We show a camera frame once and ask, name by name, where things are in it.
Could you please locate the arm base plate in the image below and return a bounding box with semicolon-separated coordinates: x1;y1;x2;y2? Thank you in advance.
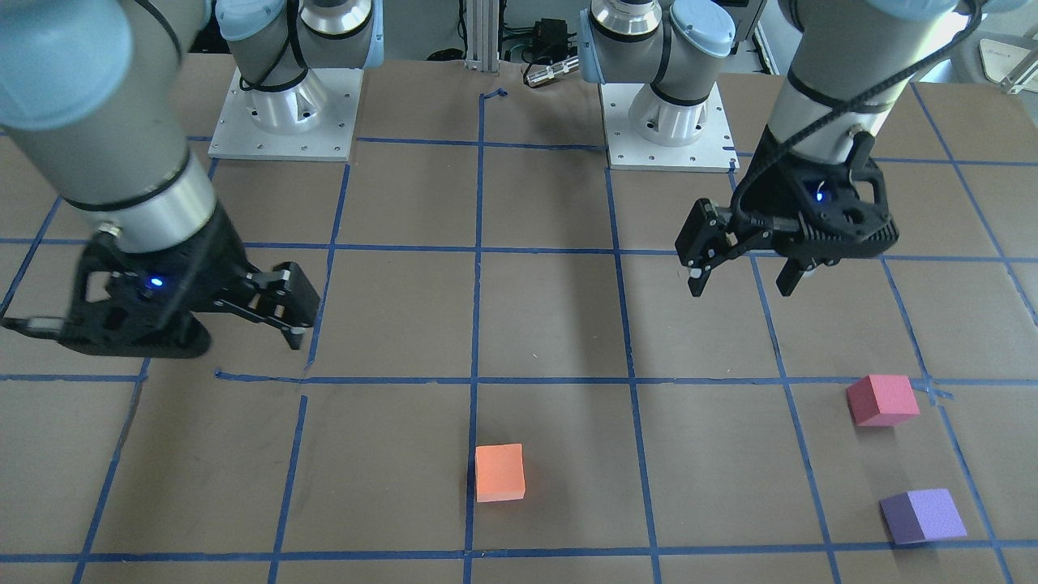
599;83;740;173
208;69;364;162

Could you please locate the purple foam block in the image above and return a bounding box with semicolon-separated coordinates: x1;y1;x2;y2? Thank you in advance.
879;488;967;546

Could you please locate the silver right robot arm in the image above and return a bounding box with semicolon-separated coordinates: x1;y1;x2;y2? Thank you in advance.
2;1;384;359

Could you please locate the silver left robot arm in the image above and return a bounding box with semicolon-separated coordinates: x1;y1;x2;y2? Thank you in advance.
577;1;1022;296

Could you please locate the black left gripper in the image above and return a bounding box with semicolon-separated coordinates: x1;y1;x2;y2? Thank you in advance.
675;131;899;297

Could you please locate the orange foam block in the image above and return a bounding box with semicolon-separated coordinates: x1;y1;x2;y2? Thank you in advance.
475;444;526;503

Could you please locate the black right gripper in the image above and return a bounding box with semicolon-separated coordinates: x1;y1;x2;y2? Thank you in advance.
2;204;321;359

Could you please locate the pink foam block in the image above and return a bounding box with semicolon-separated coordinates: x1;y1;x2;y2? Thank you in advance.
846;374;920;427

